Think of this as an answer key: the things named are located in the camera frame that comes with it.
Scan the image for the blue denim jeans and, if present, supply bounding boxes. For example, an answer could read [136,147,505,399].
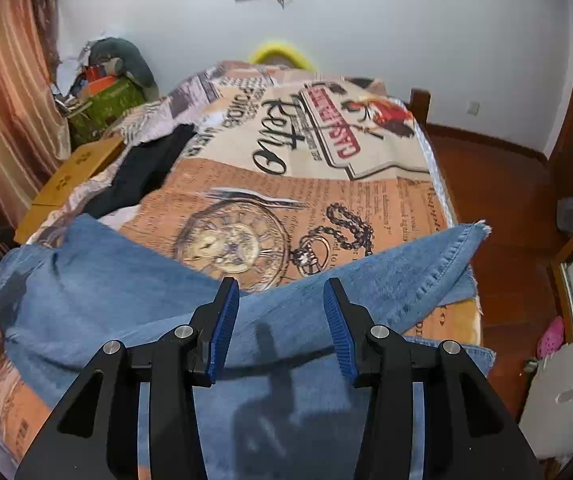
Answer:
[0,216,494,479]

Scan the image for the pink striped curtain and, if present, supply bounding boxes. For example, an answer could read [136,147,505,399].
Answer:
[0,0,70,226]

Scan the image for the wooden lap desk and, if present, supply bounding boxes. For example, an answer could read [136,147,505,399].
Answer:
[14,136,125,244]

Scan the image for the pink slipper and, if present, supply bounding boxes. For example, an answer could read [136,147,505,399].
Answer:
[536,315,564,360]

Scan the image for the black folded garment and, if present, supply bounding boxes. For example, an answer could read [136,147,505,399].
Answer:
[82,125,195,219]

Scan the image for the yellow foam tube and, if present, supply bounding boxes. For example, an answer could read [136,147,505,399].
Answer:
[248,41,317,72]

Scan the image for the wooden bed frame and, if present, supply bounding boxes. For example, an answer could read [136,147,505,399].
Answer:
[407,88,432,127]

